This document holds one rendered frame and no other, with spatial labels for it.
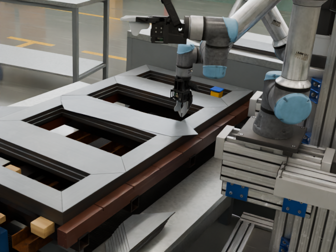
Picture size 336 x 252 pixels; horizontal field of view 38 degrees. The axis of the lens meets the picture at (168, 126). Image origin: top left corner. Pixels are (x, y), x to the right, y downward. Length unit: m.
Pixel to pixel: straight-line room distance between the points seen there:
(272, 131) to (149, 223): 0.56
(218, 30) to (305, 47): 0.28
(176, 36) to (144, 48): 1.64
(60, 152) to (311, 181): 0.95
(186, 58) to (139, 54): 1.02
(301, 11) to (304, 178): 0.56
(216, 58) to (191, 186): 0.76
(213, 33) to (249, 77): 1.34
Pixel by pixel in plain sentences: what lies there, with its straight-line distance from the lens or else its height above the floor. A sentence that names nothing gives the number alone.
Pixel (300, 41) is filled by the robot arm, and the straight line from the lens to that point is 1.59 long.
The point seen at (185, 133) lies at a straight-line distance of 2.17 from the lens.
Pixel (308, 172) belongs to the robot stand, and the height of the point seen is 0.96.
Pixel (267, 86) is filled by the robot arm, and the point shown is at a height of 1.22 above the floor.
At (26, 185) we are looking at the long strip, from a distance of 1.76.
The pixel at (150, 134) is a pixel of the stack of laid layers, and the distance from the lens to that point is 2.16.
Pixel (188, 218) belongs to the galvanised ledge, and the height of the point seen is 0.68.
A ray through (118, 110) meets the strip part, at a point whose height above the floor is 0.87.
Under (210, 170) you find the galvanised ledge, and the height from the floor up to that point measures 0.68.
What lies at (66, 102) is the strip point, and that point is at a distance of 2.47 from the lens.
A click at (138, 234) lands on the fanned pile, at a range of 1.76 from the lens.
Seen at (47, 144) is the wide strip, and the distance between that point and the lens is 2.04.
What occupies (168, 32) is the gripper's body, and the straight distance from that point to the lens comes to 1.52.
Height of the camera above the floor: 1.76
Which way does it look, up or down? 23 degrees down
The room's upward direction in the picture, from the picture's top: 4 degrees clockwise
